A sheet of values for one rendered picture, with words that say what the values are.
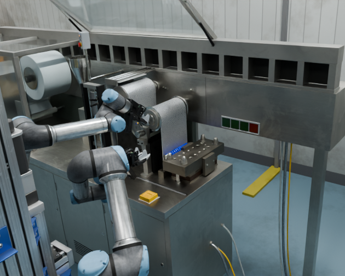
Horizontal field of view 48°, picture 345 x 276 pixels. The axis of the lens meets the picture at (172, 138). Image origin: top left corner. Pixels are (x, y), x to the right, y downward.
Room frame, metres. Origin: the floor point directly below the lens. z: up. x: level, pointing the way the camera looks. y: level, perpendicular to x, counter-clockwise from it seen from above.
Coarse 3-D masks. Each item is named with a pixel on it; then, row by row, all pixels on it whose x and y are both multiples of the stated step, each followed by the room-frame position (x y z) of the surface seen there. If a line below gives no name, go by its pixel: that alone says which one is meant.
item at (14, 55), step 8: (16, 40) 3.17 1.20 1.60; (32, 48) 2.65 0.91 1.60; (40, 48) 2.67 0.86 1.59; (48, 48) 2.72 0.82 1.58; (56, 48) 2.77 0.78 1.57; (16, 56) 2.54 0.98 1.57; (16, 64) 2.53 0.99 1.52; (16, 72) 2.52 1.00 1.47; (16, 80) 2.54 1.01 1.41; (24, 88) 2.54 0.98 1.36; (24, 96) 2.53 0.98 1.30; (24, 104) 2.52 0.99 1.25; (24, 112) 2.53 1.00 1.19
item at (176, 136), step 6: (174, 126) 2.13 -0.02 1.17; (180, 126) 2.17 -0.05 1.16; (186, 126) 2.22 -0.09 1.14; (168, 132) 2.08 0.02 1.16; (174, 132) 2.13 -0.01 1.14; (180, 132) 2.17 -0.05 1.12; (186, 132) 2.21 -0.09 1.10; (162, 138) 2.04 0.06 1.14; (168, 138) 2.08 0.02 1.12; (174, 138) 2.12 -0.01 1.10; (180, 138) 2.17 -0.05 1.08; (186, 138) 2.21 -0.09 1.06; (162, 144) 2.04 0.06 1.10; (168, 144) 2.08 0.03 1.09; (174, 144) 2.12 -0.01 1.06; (180, 144) 2.16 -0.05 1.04; (162, 150) 2.04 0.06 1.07; (168, 150) 2.08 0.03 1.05
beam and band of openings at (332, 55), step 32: (0, 32) 3.72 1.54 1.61; (32, 32) 3.37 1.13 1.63; (64, 32) 3.08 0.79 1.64; (96, 32) 2.87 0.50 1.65; (128, 64) 2.64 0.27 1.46; (160, 64) 2.45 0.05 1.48; (192, 64) 2.38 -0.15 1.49; (224, 64) 2.15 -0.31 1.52; (256, 64) 2.09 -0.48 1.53; (288, 64) 1.98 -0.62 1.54; (320, 64) 1.87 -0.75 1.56
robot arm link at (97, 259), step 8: (88, 256) 1.16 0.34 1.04; (96, 256) 1.16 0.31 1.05; (104, 256) 1.15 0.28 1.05; (112, 256) 1.16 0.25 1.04; (80, 264) 1.13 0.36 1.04; (88, 264) 1.12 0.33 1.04; (96, 264) 1.11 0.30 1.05; (104, 264) 1.12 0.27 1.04; (112, 264) 1.13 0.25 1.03; (80, 272) 1.10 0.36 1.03; (88, 272) 1.09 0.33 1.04; (96, 272) 1.09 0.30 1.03; (104, 272) 1.10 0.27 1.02; (112, 272) 1.11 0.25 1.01
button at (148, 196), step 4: (148, 192) 1.81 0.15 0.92; (152, 192) 1.81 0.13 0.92; (140, 196) 1.78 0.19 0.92; (144, 196) 1.77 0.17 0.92; (148, 196) 1.77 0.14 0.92; (152, 196) 1.77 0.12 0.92; (156, 196) 1.78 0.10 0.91; (144, 200) 1.77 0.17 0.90; (148, 200) 1.74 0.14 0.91; (152, 200) 1.76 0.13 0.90
